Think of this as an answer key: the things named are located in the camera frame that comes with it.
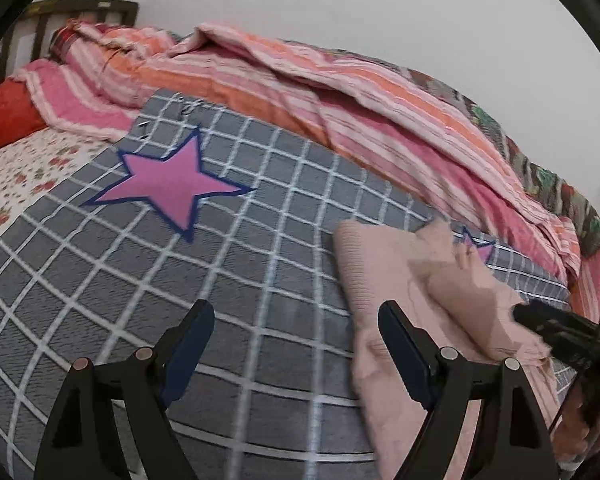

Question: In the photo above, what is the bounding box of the red patterned pillow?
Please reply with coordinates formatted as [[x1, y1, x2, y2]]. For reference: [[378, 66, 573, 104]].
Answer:
[[49, 25, 112, 64]]

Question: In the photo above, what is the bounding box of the dark wooden headboard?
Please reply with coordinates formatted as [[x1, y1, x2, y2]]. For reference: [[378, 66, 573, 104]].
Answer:
[[0, 0, 140, 86]]

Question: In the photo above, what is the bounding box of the white floral bedsheet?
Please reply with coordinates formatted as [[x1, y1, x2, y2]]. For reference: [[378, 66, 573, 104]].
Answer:
[[0, 127, 111, 256]]

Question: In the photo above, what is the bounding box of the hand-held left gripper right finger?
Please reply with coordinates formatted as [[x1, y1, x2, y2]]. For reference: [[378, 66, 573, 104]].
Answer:
[[377, 300, 563, 480]]

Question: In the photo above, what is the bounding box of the pink knitted sweater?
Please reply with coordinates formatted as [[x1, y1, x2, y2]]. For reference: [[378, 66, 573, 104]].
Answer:
[[332, 217, 586, 480]]

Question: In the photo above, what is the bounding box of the grey checked blanket with stars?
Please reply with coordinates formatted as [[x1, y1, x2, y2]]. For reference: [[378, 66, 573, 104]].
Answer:
[[0, 87, 576, 480]]

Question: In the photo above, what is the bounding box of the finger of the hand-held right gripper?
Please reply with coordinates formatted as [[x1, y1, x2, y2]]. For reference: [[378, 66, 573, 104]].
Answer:
[[511, 301, 600, 366]]

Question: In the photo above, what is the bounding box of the pink orange striped quilt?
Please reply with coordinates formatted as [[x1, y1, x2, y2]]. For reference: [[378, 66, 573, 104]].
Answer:
[[12, 21, 600, 311]]

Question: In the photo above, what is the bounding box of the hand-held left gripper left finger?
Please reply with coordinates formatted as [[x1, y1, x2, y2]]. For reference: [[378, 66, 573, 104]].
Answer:
[[32, 300, 216, 480]]

